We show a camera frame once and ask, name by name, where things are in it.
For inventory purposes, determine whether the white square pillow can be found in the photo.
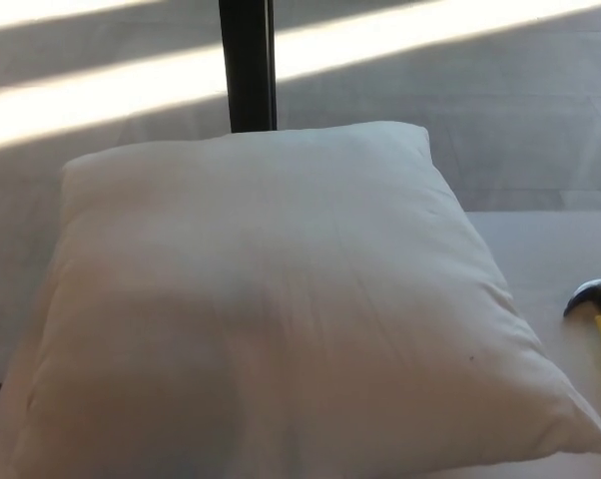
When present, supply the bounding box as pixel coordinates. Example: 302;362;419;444
0;119;601;479

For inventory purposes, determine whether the claw hammer with yellow wrap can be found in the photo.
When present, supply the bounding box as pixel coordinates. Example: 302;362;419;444
561;278;601;377

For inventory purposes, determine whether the black vertical post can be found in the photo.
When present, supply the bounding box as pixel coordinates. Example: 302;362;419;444
218;0;281;134

